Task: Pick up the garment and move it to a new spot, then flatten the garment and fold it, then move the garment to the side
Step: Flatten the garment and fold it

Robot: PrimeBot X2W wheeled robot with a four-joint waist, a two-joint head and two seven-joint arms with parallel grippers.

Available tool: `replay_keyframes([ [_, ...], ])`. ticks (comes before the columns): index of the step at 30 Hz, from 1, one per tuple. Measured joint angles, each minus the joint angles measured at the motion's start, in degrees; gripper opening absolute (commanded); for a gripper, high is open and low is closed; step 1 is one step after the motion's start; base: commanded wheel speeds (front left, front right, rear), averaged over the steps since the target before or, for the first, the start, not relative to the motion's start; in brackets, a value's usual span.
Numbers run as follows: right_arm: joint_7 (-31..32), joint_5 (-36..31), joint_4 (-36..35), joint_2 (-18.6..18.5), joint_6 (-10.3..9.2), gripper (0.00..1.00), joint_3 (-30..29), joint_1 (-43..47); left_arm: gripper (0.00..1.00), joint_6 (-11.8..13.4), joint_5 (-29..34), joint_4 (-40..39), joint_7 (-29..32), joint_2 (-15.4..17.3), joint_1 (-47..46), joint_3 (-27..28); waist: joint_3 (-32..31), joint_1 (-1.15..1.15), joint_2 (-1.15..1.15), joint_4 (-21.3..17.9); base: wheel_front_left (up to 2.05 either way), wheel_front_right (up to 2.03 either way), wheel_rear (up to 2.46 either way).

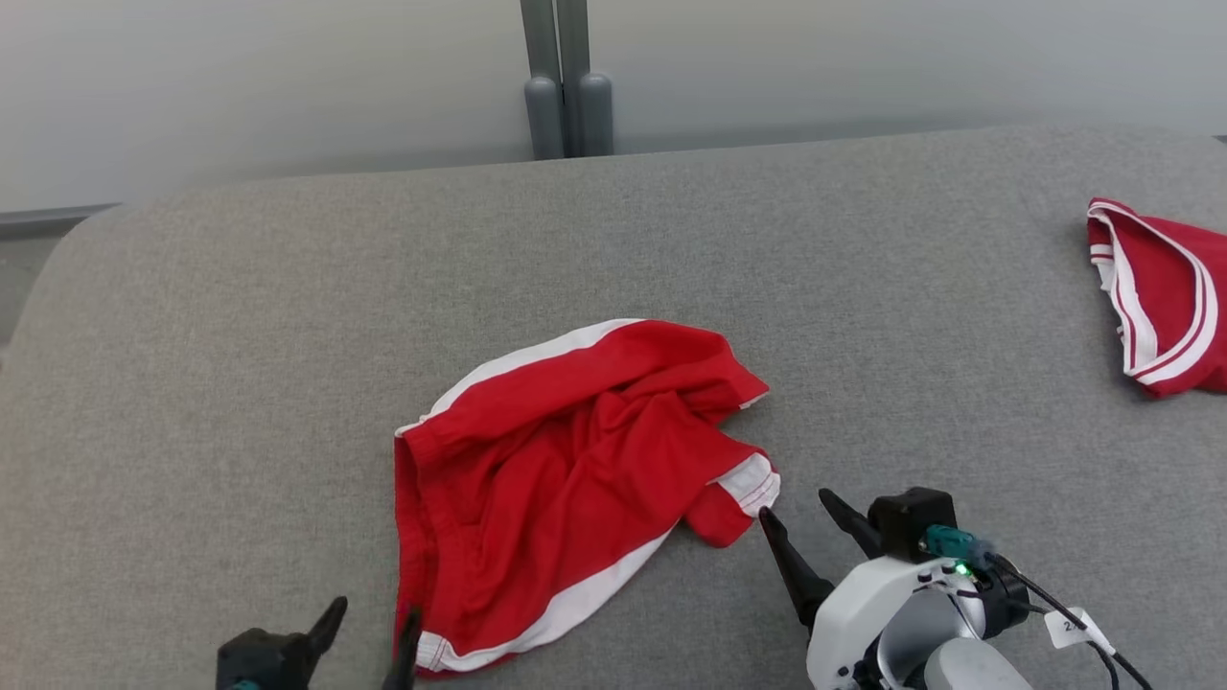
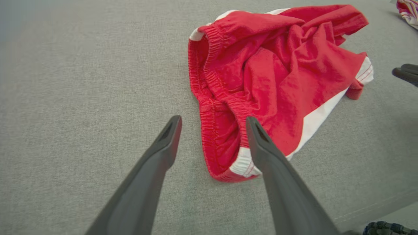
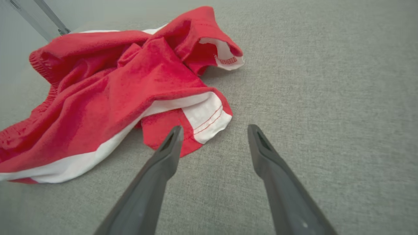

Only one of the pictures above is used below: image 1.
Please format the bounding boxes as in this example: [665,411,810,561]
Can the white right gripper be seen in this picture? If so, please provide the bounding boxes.
[757,488,988,690]

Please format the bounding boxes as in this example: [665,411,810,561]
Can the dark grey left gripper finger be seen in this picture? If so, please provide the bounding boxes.
[382,606,425,690]
[303,595,349,664]

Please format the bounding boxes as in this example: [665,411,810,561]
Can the red shorts with white stripes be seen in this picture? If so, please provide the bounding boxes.
[393,318,782,679]

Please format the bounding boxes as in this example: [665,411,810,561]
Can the red shirt with white sleeves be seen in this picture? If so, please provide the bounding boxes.
[1086,196,1227,399]

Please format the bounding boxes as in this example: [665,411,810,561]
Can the white cable label tag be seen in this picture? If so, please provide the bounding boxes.
[1043,607,1119,656]

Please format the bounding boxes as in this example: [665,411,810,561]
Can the grey metal post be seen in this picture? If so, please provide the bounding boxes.
[521,0,566,161]
[556,0,614,158]

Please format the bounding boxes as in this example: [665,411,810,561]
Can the grey wall baseboard strip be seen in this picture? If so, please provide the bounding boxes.
[0,203,121,241]

